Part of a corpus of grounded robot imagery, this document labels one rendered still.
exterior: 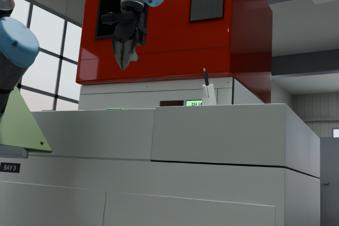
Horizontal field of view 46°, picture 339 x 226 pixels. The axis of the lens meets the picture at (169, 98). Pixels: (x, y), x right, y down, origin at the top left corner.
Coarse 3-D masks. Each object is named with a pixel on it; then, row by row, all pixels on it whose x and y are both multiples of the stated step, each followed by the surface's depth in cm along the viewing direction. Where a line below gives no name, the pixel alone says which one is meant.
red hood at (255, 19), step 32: (96, 0) 206; (192, 0) 179; (224, 0) 172; (256, 0) 207; (96, 32) 201; (160, 32) 184; (192, 32) 176; (224, 32) 169; (256, 32) 205; (96, 64) 197; (160, 64) 180; (192, 64) 172; (224, 64) 166; (256, 64) 203; (256, 96) 203
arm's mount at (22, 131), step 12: (12, 96) 117; (12, 108) 112; (24, 108) 116; (0, 120) 103; (12, 120) 107; (24, 120) 111; (0, 132) 99; (12, 132) 103; (24, 132) 106; (36, 132) 110; (0, 144) 95; (12, 144) 99; (24, 144) 102; (36, 144) 106
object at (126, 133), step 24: (48, 120) 126; (72, 120) 121; (96, 120) 117; (120, 120) 113; (144, 120) 110; (48, 144) 124; (72, 144) 119; (96, 144) 115; (120, 144) 112; (144, 144) 108
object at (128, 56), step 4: (128, 40) 123; (128, 44) 122; (128, 48) 122; (128, 52) 122; (124, 56) 122; (128, 56) 121; (132, 56) 124; (136, 56) 126; (124, 60) 122; (128, 60) 122; (132, 60) 124; (136, 60) 126; (124, 64) 122; (128, 64) 122; (124, 68) 122
